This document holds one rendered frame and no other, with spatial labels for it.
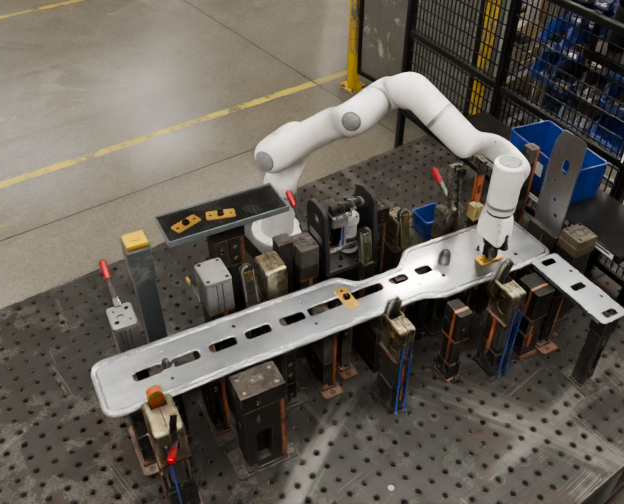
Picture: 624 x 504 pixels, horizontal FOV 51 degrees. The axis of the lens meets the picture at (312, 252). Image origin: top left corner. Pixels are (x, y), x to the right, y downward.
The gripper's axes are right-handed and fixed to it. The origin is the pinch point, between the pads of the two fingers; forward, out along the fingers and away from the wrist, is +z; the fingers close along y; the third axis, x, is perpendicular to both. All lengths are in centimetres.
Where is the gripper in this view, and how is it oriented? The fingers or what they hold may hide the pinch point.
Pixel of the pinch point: (490, 250)
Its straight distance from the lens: 203.7
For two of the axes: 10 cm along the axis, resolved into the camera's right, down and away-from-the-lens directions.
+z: 0.0, 7.6, 6.5
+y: 4.6, 5.8, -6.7
